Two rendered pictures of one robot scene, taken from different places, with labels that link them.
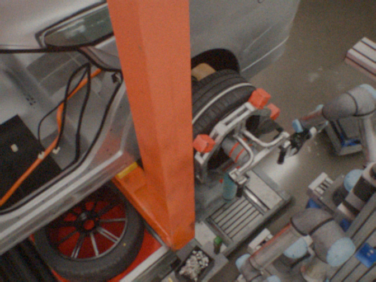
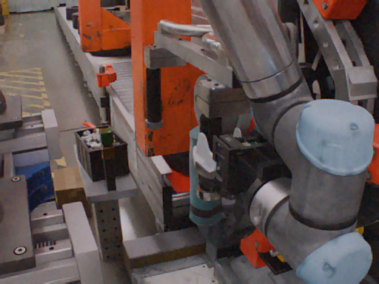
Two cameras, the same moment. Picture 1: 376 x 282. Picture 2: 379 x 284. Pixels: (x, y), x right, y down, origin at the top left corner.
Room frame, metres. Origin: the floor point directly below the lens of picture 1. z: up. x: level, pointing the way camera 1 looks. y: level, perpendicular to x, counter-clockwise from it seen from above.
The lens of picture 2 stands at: (1.46, -1.14, 1.13)
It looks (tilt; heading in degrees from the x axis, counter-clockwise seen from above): 24 degrees down; 108
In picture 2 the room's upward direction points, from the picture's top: straight up
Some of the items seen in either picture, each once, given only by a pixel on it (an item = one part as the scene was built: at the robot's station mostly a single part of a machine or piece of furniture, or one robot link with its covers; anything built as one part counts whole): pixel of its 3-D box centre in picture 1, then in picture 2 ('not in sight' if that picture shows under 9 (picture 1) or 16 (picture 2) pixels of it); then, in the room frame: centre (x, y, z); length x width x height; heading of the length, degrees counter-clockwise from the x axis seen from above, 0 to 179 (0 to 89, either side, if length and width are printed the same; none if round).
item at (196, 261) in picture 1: (194, 268); (101, 150); (0.77, -0.01, 0.51); 0.20 x 0.14 x 0.13; 137
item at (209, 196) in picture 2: (282, 155); (209, 154); (1.30, -0.54, 0.83); 0.04 x 0.04 x 0.16
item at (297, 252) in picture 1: (293, 250); not in sight; (0.69, -0.48, 0.98); 0.13 x 0.12 x 0.14; 26
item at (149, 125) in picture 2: (239, 190); (153, 96); (1.09, -0.27, 0.83); 0.04 x 0.04 x 0.16
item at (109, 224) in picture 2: not in sight; (106, 213); (0.73, 0.04, 0.21); 0.10 x 0.10 x 0.42; 38
